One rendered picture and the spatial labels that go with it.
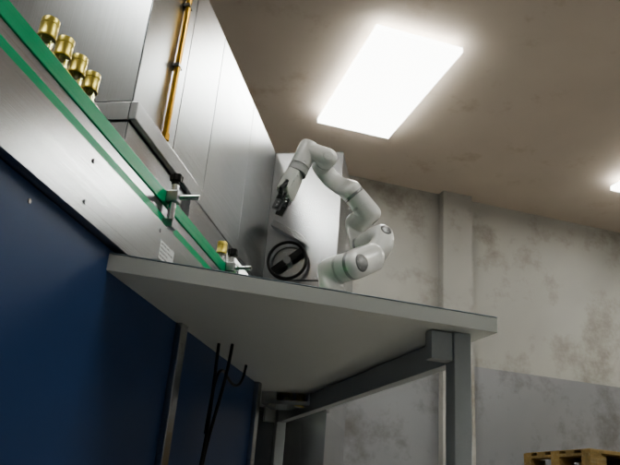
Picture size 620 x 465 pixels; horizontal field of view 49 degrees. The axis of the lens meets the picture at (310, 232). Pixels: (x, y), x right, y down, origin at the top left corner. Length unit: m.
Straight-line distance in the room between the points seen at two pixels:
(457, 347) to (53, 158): 0.88
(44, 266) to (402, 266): 5.23
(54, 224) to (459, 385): 0.85
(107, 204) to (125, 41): 1.05
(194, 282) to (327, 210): 2.29
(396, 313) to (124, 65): 1.18
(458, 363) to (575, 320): 5.55
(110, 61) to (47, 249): 1.16
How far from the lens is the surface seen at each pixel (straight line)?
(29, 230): 1.06
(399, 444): 5.81
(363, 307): 1.35
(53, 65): 1.14
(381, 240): 2.40
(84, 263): 1.20
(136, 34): 2.20
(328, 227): 3.48
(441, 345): 1.45
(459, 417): 1.44
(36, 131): 1.05
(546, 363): 6.67
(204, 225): 2.51
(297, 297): 1.31
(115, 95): 2.09
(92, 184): 1.18
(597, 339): 7.09
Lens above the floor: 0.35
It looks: 22 degrees up
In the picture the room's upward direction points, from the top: 5 degrees clockwise
